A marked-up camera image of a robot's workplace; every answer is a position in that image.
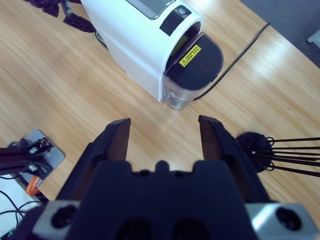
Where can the white metal frame leg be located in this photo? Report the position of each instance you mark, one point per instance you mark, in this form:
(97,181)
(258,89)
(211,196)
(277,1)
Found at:
(314,37)

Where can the silver coffee machine lever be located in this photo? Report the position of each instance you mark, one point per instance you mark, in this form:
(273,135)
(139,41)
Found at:
(147,7)

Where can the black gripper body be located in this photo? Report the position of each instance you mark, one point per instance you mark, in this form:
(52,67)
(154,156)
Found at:
(47,6)

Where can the white capsule coffee machine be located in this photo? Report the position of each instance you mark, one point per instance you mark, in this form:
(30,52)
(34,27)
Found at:
(132,50)

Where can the grey camera mount plate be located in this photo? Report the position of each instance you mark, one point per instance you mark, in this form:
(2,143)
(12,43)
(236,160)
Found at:
(47,152)

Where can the black capsule holder with rods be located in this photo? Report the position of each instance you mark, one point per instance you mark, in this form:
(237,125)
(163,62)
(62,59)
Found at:
(252,147)

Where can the water tank with black lid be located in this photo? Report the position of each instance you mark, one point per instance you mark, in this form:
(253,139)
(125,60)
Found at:
(200,65)

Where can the metal drip tray grate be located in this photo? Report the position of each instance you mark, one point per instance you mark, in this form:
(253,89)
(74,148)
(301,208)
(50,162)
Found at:
(100,38)

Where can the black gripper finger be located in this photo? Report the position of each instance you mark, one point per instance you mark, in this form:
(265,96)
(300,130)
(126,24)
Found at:
(220,142)
(80,23)
(110,142)

